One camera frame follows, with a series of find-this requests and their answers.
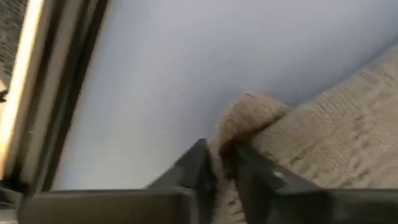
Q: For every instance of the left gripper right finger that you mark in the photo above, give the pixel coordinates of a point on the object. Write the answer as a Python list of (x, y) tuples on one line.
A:
[(295, 205)]

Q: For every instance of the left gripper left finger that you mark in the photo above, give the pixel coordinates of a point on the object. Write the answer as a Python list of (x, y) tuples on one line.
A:
[(124, 207)]

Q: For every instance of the grey-beige terry towel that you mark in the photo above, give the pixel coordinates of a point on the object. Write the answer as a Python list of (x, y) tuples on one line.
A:
[(326, 140)]

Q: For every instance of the wooden butcher-block table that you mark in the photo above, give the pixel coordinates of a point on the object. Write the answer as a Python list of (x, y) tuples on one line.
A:
[(18, 93)]

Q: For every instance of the black table frame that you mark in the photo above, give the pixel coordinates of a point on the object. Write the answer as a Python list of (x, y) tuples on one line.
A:
[(71, 77)]

